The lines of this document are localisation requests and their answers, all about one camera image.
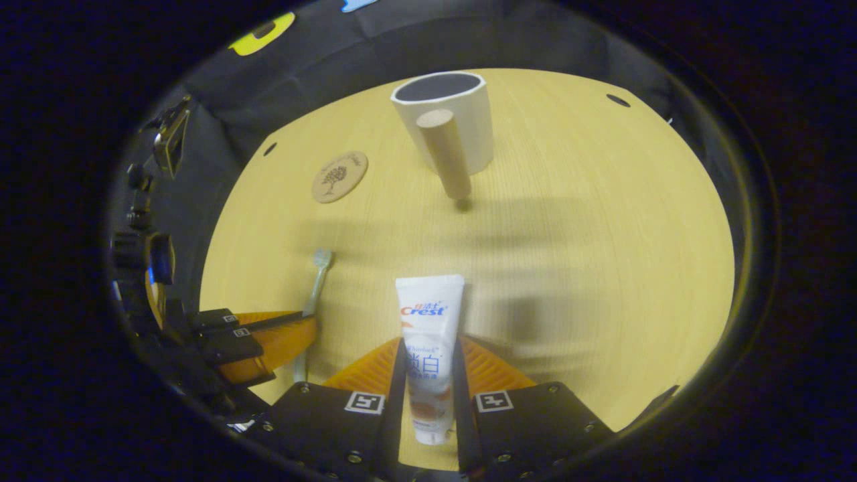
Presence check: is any white toothpaste tube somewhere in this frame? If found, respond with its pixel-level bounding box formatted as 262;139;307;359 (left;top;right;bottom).
395;274;466;446

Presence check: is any pale green toothbrush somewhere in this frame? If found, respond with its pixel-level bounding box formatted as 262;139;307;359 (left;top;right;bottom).
293;249;333;384

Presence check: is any black backdrop cloth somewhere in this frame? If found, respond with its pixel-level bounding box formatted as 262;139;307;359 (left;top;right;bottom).
134;0;710;222

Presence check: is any light wooden desktop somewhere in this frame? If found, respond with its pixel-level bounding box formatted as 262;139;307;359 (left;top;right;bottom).
200;67;736;471

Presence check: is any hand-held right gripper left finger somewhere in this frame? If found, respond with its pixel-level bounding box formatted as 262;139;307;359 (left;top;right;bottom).
258;337;409;482

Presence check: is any white cup with wooden handle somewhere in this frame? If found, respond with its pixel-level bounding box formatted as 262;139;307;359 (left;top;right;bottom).
390;71;495;202

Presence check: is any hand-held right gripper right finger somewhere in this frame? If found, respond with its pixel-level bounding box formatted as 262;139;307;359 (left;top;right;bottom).
451;335;618;482

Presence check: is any round wooden coaster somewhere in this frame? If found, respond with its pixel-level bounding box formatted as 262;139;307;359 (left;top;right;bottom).
311;151;370;204

